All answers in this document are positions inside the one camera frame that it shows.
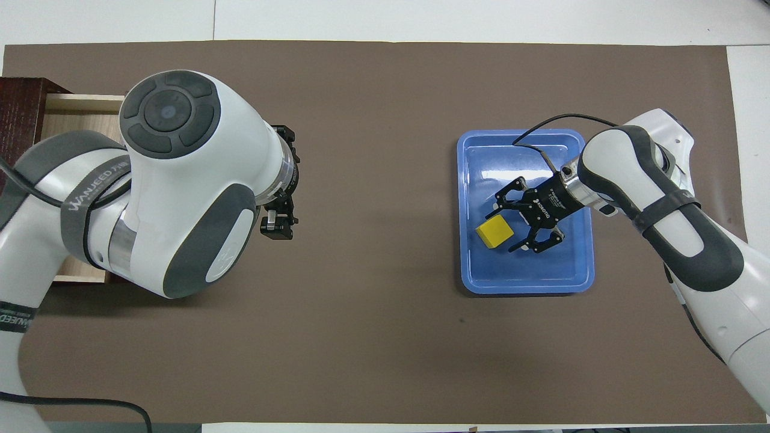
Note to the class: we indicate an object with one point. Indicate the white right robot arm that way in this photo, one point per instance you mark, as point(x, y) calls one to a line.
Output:
point(692, 240)

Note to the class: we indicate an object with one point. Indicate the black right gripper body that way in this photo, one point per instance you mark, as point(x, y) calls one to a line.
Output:
point(553, 201)

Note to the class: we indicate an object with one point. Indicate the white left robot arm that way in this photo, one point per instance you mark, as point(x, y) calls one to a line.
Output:
point(180, 198)

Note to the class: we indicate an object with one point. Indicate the brown table mat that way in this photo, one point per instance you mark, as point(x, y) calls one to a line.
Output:
point(373, 300)

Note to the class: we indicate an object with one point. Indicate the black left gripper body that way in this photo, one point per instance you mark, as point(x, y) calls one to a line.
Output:
point(295, 177)

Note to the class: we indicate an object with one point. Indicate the blue plastic tray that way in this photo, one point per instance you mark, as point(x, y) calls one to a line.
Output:
point(523, 270)

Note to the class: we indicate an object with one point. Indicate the dark wooden drawer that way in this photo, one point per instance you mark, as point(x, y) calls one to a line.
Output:
point(78, 120)

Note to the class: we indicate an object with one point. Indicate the yellow cube block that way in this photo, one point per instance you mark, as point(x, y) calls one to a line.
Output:
point(494, 232)

